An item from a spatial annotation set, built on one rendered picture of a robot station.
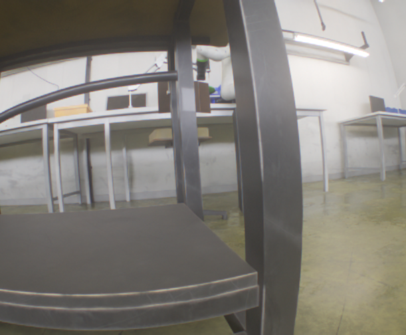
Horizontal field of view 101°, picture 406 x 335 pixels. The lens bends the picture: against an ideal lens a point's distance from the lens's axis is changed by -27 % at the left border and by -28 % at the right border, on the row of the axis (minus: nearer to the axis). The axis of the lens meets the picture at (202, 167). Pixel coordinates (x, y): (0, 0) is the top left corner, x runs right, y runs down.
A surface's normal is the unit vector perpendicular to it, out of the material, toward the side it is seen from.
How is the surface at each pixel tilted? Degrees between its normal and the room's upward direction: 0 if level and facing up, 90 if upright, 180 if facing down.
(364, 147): 90
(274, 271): 90
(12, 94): 90
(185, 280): 0
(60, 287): 0
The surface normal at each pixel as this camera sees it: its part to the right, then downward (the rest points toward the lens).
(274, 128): 0.24, 0.00
